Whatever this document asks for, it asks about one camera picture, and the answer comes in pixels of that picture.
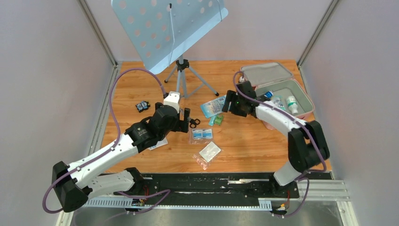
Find large blue cotton packet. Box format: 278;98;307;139
200;95;226;119

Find green wind oil box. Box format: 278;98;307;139
213;114;224;126

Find alcohol wipes zip bag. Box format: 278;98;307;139
188;128;214;145

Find white blue bottle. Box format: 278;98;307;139
264;91;274;100

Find pink medicine kit case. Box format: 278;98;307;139
239;62;315;136

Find white green medicine bottle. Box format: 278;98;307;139
286;96;298;114

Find teal medical tape packet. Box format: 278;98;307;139
271;97;286;111

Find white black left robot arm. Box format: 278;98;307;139
50;103;191;212

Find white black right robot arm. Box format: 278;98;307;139
222;81;330;197

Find white blue gauze packet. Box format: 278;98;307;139
148;138;168;150

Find blue bandage strip packet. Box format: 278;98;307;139
208;115;217;126

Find white pad in plastic bag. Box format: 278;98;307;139
192;141;222;170

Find black handled scissors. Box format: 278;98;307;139
189;118;201;129

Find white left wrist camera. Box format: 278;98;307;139
163;91;180;113

